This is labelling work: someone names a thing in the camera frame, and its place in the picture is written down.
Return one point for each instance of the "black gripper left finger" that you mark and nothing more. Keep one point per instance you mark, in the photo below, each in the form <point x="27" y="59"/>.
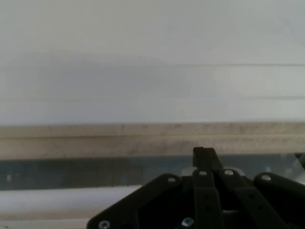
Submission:
<point x="152" y="205"/>

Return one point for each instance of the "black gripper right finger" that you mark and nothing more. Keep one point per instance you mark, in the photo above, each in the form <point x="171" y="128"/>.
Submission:
<point x="262" y="205"/>

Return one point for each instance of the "cream toaster oven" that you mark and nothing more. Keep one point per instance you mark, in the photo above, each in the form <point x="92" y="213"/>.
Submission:
<point x="143" y="143"/>

